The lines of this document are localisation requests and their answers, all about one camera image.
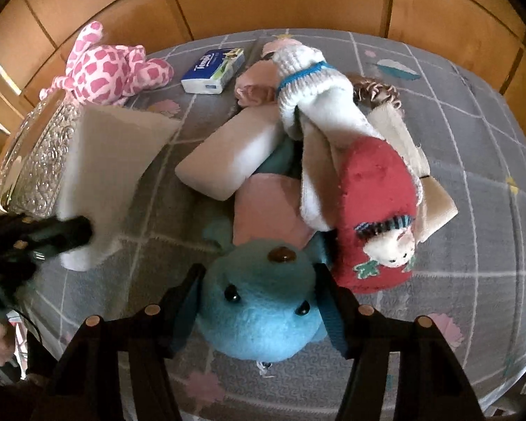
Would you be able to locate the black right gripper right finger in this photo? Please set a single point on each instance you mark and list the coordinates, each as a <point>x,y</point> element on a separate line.
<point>367,338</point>

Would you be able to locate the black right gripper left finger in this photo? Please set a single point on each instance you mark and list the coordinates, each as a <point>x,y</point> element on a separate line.
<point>151,337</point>

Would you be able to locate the blue plush toy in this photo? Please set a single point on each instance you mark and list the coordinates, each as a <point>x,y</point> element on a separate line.
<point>258,301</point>

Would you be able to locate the white foam sponge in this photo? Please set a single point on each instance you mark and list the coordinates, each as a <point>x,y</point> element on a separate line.
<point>110,150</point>

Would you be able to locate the pink cloth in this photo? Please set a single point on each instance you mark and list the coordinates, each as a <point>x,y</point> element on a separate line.
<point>267,207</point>

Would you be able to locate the cream foam block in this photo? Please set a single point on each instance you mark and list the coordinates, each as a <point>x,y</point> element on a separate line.
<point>220,164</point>

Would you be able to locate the pink sock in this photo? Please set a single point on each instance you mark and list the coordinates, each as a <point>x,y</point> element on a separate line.
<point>257,85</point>

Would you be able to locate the grey patterned bed sheet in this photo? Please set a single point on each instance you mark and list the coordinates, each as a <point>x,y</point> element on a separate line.
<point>470,267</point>

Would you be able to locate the pink spotted plush giraffe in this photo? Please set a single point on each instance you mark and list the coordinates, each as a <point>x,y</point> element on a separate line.
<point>108,75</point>

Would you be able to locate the brown patterned sock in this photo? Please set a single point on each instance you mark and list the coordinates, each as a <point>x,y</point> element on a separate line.
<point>373,93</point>

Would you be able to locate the blue tissue pack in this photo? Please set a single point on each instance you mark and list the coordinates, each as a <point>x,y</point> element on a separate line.
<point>213,71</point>

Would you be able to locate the wooden headboard wall panel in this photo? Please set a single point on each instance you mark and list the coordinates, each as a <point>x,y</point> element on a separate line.
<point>486,37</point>

